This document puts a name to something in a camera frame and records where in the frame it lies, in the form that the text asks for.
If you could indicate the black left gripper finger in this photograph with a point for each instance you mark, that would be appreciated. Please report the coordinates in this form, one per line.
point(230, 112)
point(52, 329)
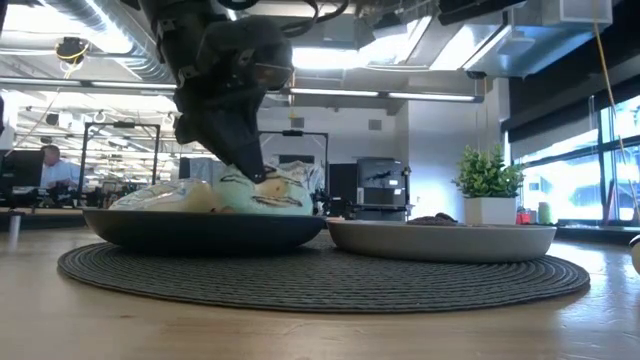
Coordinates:
point(235, 135)

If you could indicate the mint green frosted donut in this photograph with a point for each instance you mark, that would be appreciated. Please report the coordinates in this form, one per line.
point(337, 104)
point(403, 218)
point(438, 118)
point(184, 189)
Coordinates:
point(250, 202)

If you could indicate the large white frosted donut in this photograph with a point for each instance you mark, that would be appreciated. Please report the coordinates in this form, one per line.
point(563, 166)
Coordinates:
point(165, 197)

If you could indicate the small brown donut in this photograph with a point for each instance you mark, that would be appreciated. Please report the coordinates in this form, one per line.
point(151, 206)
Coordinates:
point(422, 221)

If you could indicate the black round plate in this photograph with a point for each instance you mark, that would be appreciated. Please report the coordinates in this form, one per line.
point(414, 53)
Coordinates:
point(200, 232)

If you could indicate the long ceiling light strip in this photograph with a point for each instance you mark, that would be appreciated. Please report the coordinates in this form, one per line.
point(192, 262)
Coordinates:
point(380, 94)

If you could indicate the black cabinet machine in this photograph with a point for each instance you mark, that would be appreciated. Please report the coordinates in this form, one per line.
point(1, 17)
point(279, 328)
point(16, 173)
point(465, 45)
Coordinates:
point(382, 180)

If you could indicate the round dark grey woven placemat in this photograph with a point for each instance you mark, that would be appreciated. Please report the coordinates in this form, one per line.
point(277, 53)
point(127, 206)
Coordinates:
point(320, 280)

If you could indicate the person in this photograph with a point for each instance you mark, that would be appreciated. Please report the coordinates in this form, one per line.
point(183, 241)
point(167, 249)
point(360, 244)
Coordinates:
point(57, 172)

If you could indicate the black computer monitor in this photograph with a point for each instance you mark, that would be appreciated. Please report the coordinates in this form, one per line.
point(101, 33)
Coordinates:
point(20, 167)

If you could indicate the small chocolate donut pale rim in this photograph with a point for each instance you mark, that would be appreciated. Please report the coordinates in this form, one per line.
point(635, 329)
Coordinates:
point(446, 217)

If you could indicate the grey round plate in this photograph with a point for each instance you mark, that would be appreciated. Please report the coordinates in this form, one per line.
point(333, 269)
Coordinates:
point(440, 245)

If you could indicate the green plant in white pot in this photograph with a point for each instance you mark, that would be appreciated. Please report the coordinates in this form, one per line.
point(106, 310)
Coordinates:
point(487, 175)

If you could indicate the small red object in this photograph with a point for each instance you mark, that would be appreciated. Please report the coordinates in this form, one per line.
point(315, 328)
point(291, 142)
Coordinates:
point(524, 218)

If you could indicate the pale green bottle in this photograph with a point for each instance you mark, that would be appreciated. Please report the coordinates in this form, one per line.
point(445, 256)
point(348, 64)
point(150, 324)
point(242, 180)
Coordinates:
point(544, 212)

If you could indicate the black metal stand frame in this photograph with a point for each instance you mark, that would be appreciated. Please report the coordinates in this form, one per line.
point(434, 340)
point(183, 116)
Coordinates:
point(292, 133)
point(120, 125)

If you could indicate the silver ventilation duct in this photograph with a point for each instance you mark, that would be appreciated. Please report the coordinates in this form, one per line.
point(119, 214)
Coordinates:
point(525, 45)

